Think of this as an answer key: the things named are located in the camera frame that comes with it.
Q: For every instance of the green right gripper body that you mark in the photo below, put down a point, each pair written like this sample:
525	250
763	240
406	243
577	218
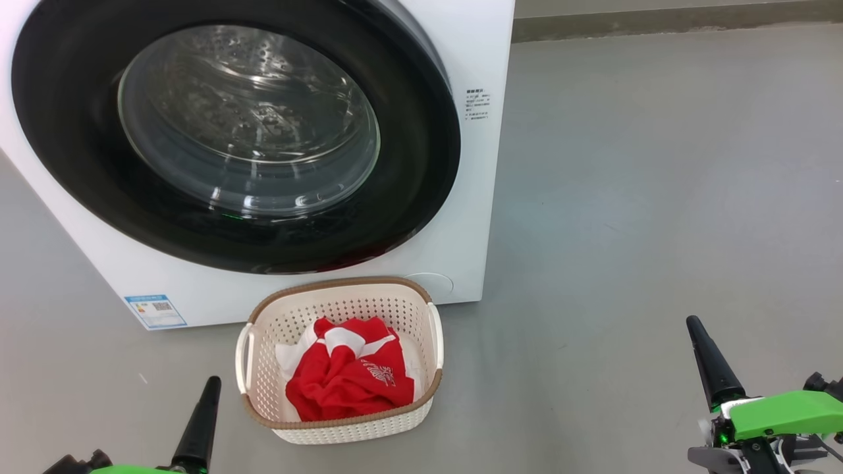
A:
790	413

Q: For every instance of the black round washer door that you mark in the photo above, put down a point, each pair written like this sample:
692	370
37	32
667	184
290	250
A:
415	164

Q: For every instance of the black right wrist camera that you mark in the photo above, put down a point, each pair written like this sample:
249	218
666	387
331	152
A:
823	385

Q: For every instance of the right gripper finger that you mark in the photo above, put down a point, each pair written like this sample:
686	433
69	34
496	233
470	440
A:
714	365

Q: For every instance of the red and white garment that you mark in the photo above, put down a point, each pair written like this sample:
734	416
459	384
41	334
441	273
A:
342	388

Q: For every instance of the blue energy label sticker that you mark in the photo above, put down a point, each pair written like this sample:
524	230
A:
155	312

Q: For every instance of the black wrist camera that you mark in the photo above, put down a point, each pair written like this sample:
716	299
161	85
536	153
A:
823	385
79	464

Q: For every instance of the cream perforated laundry basket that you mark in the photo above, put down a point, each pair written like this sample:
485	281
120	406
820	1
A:
408	316

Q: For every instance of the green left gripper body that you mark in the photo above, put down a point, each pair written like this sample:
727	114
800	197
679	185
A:
132	470

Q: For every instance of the round white filter cover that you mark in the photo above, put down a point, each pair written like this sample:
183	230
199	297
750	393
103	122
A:
431	286

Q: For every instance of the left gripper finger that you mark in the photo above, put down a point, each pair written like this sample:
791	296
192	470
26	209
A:
197	428

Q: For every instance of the white front-load washing machine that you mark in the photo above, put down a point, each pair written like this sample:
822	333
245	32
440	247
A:
474	197

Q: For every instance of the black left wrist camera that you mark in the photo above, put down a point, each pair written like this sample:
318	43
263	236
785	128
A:
79	464

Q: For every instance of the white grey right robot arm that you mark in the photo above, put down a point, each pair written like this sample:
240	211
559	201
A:
757	457

